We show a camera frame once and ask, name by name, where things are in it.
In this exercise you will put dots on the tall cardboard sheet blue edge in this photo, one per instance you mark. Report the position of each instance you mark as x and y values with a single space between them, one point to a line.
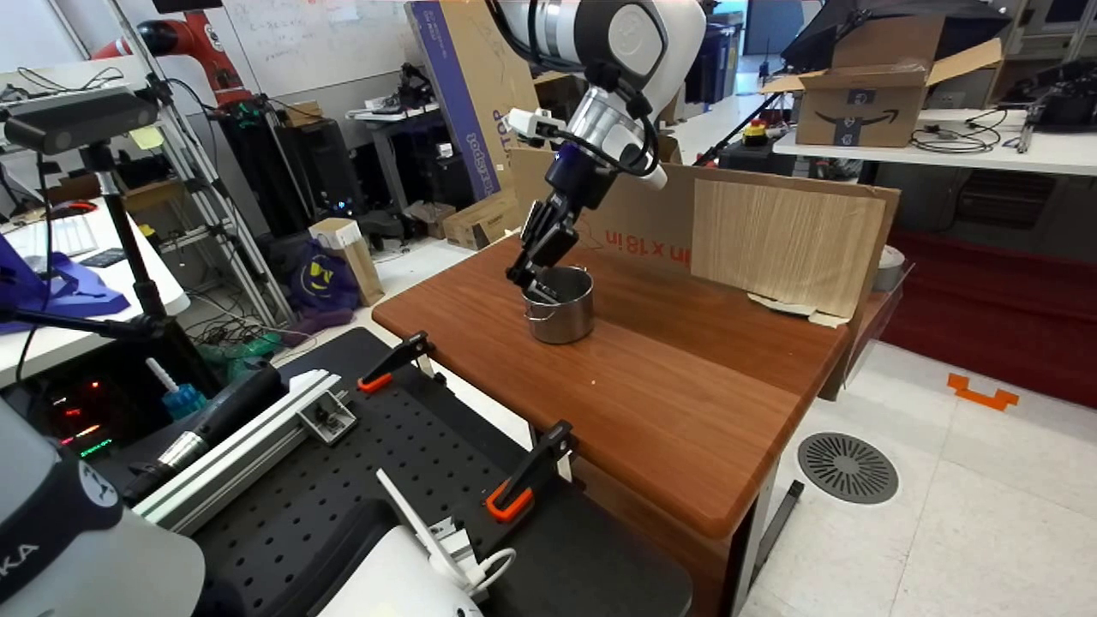
480 82

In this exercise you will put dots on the black perforated breadboard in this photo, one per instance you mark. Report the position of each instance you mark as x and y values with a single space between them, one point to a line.
345 484

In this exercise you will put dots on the orange floor marker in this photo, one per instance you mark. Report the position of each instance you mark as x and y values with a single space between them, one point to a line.
980 396

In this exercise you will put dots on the purple bag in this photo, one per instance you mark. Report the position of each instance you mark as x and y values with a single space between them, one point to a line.
310 282

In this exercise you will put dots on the grey metal table leg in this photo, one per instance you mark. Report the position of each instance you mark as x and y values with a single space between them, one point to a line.
771 515

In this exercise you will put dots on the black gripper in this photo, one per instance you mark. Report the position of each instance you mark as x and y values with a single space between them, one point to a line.
574 176

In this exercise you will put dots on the open Amazon cardboard box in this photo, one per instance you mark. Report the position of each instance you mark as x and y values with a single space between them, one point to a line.
884 82

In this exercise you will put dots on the blue cloth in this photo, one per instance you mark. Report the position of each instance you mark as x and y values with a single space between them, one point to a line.
53 292

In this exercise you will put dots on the red floor mat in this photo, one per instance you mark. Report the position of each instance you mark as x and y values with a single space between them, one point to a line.
994 311

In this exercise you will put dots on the large printed cardboard box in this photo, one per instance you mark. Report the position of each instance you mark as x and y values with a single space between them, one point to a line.
643 225

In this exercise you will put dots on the long black device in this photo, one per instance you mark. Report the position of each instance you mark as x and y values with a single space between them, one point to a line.
217 412

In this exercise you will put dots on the flat cardboard panel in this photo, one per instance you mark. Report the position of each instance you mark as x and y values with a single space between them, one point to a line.
788 241

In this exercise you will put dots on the white work table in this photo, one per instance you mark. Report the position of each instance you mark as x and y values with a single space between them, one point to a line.
954 152

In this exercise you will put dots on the black camera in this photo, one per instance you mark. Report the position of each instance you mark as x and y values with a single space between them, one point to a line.
81 119

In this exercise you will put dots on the black camera tripod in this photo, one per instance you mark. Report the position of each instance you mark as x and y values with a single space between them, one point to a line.
130 254

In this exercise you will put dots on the steel pot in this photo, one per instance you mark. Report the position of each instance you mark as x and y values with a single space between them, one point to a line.
564 318

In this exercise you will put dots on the metal shelf rack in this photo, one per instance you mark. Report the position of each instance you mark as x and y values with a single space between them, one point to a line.
222 198

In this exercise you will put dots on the round metal floor drain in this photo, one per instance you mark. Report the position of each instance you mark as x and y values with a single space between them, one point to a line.
848 468

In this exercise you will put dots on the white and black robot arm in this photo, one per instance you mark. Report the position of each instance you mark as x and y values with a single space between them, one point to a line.
603 57

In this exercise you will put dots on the grey and navy cap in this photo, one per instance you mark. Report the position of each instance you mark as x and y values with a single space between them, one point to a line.
70 540

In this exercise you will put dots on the orange and black clamp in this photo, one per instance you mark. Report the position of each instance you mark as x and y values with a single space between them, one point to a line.
521 478
396 366

